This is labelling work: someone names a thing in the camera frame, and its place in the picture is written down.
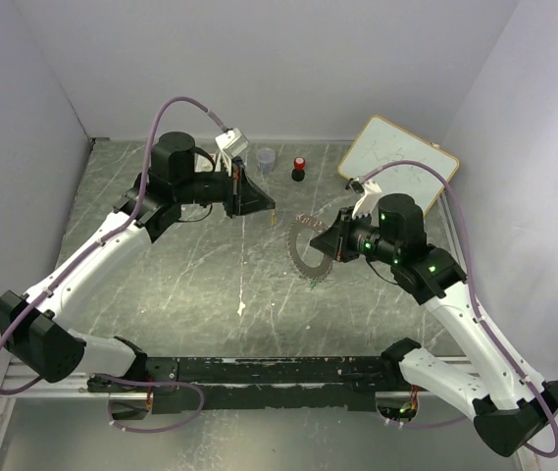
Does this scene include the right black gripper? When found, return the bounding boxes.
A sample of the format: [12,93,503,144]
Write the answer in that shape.
[312,205,399,265]

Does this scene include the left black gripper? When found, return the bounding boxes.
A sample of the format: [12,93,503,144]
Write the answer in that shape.
[176,155,276,219]

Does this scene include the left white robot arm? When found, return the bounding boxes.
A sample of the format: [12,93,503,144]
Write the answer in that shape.
[0,129,276,392]

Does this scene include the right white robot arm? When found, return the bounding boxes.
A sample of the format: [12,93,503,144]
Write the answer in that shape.
[310,193,558,457]

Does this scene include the clear plastic clip jar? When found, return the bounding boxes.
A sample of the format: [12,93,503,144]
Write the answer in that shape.
[256,147,277,174]

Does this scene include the white framed whiteboard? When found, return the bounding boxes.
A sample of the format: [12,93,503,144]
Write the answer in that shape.
[337,115,460,213]

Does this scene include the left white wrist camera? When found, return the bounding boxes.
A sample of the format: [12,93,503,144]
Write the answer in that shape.
[215,128,250,175]

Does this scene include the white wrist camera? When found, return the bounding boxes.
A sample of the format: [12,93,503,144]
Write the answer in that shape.
[215,128,250,175]
[346,179,382,220]

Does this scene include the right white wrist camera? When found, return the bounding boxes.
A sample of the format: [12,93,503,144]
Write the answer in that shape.
[346,179,382,220]

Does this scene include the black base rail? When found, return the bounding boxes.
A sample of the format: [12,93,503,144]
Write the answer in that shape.
[86,355,441,415]

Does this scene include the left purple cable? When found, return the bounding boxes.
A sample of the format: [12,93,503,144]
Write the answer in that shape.
[0,95,230,395]

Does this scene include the purple cable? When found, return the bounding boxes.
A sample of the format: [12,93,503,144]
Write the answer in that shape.
[0,95,230,395]
[361,160,558,458]

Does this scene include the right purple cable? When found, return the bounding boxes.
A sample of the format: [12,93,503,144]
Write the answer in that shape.
[361,160,558,458]

